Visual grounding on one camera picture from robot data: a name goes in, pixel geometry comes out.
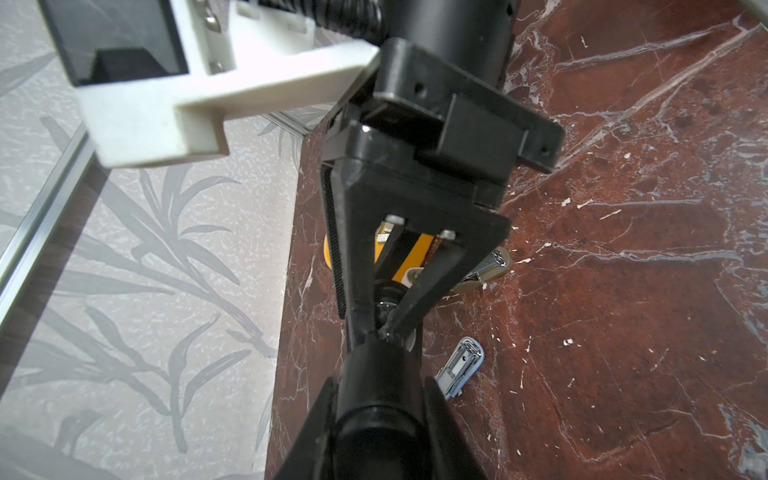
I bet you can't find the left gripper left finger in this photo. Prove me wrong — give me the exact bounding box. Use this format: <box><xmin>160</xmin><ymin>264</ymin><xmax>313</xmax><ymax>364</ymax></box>
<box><xmin>274</xmin><ymin>377</ymin><xmax>338</xmax><ymax>480</ymax></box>

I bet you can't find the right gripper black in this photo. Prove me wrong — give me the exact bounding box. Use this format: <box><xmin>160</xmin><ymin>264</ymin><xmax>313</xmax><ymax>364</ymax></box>
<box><xmin>320</xmin><ymin>38</ymin><xmax>565</xmax><ymax>348</ymax></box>

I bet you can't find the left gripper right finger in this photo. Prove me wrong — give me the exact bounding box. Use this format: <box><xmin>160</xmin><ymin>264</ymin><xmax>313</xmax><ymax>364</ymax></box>
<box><xmin>423</xmin><ymin>377</ymin><xmax>486</xmax><ymax>480</ymax></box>

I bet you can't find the light blue stapler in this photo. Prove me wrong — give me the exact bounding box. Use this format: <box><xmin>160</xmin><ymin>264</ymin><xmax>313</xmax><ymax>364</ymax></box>
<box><xmin>436</xmin><ymin>336</ymin><xmax>485</xmax><ymax>401</ymax></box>

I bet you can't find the beige small stapler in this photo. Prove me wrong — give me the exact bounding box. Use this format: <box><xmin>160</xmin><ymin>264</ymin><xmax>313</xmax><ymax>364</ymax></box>
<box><xmin>404</xmin><ymin>245</ymin><xmax>513</xmax><ymax>296</ymax></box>

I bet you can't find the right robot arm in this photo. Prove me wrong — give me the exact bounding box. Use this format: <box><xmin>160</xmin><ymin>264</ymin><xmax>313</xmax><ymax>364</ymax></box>
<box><xmin>277</xmin><ymin>1</ymin><xmax>564</xmax><ymax>348</ymax></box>

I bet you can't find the yellow plastic tray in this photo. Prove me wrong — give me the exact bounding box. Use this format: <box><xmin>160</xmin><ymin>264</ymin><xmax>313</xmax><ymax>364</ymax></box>
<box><xmin>322</xmin><ymin>230</ymin><xmax>436</xmax><ymax>283</ymax></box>

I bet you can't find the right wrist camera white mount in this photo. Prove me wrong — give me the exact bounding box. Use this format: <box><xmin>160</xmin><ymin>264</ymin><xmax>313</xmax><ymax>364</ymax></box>
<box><xmin>40</xmin><ymin>1</ymin><xmax>387</xmax><ymax>169</ymax></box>

